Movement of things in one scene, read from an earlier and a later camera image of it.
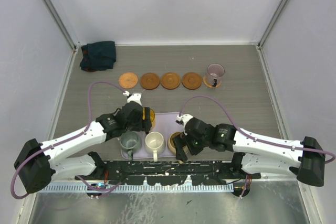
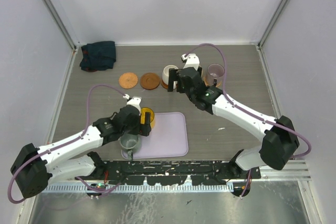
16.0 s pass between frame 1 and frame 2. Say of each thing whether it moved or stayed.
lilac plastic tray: stayed
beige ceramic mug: moved
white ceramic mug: moved
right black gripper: moved
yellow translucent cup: stayed
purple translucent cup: stayed
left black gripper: stayed
